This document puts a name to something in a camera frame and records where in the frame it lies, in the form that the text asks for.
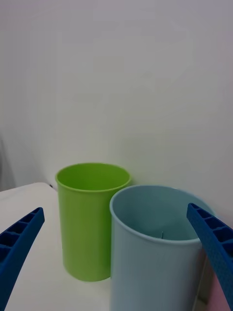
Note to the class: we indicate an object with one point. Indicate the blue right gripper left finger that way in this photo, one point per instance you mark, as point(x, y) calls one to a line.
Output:
point(14, 247)

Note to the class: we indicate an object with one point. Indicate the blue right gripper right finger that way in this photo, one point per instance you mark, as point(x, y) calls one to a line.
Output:
point(218, 243)

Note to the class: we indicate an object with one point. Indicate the green plastic bin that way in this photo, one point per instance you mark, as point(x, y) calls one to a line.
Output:
point(85, 230)

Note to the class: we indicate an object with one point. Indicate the pale blue plastic bin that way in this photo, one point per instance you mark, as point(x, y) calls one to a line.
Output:
point(150, 272)

